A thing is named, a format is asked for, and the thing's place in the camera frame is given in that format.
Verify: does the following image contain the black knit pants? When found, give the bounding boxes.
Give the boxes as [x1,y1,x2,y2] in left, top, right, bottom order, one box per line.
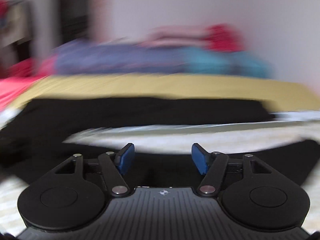
[1,98,319,186]

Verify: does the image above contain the yellow patterned bed sheet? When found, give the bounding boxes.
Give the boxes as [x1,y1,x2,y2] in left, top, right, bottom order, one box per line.
[0,74,320,235]

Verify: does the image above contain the blue plaid folded quilt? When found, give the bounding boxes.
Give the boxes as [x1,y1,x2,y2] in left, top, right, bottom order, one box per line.
[53,40,271,79]

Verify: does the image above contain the red folded blanket stack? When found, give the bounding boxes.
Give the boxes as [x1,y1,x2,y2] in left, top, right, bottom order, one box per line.
[204,24,245,53]

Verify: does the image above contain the pink bed blanket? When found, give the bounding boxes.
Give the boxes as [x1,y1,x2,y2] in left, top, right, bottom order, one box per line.
[1,75,49,112]

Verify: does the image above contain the red clothes pile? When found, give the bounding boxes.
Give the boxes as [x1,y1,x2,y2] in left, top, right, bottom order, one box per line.
[8,58,35,78]

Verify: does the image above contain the pink folded blanket upper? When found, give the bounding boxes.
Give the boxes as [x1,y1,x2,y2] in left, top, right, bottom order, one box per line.
[139,25,210,47]

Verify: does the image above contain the hanging clothes on rack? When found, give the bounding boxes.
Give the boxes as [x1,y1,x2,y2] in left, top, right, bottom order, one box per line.
[1,0,34,62]

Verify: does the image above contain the dark window frame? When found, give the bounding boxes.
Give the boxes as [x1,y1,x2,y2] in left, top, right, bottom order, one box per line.
[59,0,88,43]

